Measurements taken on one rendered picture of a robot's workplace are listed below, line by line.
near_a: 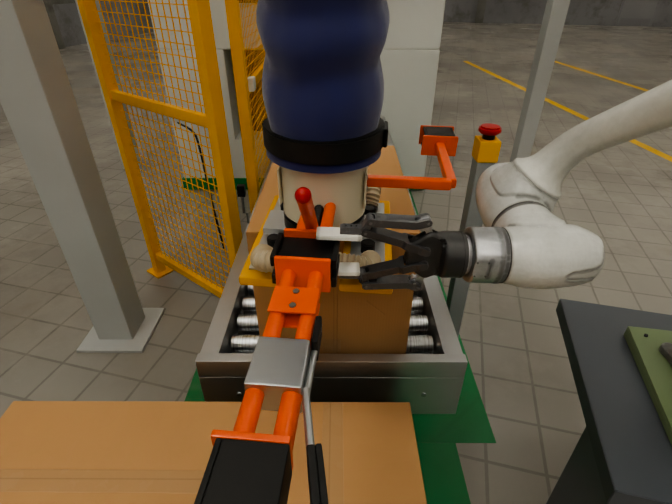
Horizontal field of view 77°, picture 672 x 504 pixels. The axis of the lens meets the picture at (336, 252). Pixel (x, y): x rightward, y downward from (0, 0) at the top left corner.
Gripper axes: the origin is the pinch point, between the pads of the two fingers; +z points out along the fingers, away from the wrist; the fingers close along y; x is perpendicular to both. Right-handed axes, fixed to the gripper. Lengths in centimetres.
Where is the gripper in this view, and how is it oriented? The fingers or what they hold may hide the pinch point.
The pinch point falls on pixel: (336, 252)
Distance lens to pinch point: 67.4
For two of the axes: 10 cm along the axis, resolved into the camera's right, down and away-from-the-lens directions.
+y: -0.2, 8.4, 5.4
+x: 0.0, -5.4, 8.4
